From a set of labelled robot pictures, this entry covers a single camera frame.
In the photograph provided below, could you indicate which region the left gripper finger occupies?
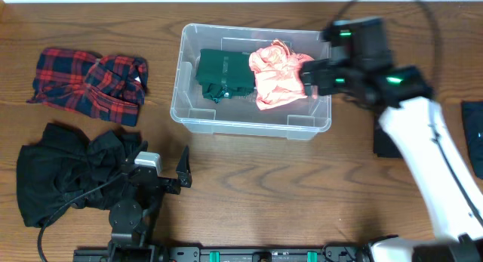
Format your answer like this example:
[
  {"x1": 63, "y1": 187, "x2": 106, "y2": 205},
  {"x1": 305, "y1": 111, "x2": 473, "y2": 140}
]
[
  {"x1": 126, "y1": 140, "x2": 148, "y2": 164},
  {"x1": 176, "y1": 146, "x2": 192, "y2": 188}
]

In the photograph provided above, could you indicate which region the pink garment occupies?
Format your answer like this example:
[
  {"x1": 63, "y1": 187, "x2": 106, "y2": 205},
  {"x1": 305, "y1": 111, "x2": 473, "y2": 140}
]
[{"x1": 248, "y1": 39, "x2": 314, "y2": 110}]

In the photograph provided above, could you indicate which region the black garment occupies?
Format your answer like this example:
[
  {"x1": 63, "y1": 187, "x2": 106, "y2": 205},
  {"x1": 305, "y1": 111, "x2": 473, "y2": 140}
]
[
  {"x1": 17, "y1": 123, "x2": 141, "y2": 228},
  {"x1": 373, "y1": 116, "x2": 402, "y2": 159}
]

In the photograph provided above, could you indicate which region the dark green garment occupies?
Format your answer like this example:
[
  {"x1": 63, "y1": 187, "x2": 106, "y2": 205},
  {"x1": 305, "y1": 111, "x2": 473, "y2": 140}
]
[{"x1": 195, "y1": 49, "x2": 255, "y2": 103}]

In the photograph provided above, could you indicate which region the navy garment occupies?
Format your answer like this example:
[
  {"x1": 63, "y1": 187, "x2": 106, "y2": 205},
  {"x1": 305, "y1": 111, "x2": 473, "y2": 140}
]
[{"x1": 461, "y1": 101, "x2": 483, "y2": 179}]

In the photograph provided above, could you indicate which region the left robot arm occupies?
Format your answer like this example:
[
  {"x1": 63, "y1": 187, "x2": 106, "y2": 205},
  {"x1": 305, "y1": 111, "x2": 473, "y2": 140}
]
[{"x1": 109, "y1": 141, "x2": 192, "y2": 248}]

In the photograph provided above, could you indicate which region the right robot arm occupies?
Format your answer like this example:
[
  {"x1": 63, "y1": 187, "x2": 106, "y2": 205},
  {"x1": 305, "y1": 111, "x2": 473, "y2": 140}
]
[{"x1": 299, "y1": 17, "x2": 482, "y2": 261}]

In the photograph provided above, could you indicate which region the red navy plaid shirt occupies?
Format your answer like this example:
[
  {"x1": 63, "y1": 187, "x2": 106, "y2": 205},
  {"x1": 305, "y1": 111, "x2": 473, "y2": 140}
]
[{"x1": 27, "y1": 48, "x2": 148, "y2": 127}]

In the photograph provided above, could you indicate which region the black crumpled garment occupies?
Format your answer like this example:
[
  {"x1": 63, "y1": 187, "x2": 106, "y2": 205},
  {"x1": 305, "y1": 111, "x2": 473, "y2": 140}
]
[{"x1": 17, "y1": 123, "x2": 141, "y2": 228}]

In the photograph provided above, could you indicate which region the clear plastic storage bin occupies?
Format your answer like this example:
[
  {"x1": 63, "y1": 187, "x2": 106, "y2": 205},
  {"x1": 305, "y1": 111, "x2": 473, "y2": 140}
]
[{"x1": 171, "y1": 23, "x2": 332, "y2": 140}]

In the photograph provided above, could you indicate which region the black mounting rail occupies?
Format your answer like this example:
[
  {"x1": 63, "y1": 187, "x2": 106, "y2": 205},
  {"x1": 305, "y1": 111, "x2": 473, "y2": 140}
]
[{"x1": 72, "y1": 245, "x2": 371, "y2": 262}]

